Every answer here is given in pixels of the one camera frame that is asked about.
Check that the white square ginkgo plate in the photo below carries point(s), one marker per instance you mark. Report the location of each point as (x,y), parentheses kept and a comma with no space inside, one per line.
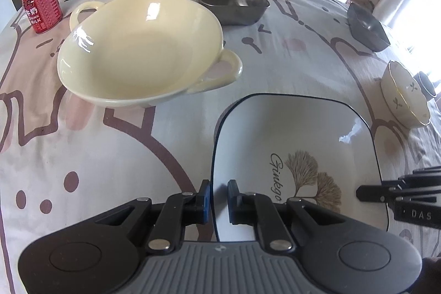
(285,146)

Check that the yellow-rimmed lemon pattern bowl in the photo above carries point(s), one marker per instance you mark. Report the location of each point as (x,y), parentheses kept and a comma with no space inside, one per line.
(404,97)

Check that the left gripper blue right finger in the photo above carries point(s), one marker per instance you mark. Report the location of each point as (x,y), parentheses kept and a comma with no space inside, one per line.
(260,212)

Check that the red drink can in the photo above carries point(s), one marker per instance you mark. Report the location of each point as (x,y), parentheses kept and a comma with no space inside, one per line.
(43,14)

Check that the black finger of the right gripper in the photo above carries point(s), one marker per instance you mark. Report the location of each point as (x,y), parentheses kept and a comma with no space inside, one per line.
(382,193)

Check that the round steel bowl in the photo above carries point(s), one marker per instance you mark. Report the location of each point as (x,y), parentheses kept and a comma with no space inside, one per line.
(426,85)

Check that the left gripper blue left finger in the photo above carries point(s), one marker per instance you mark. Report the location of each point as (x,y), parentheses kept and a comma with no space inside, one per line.
(172,217)

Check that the cream two-handled bowl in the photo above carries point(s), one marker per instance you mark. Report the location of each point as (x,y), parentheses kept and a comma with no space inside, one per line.
(144,52)

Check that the person right hand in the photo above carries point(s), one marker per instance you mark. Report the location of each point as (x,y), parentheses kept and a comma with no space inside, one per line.
(429,281)

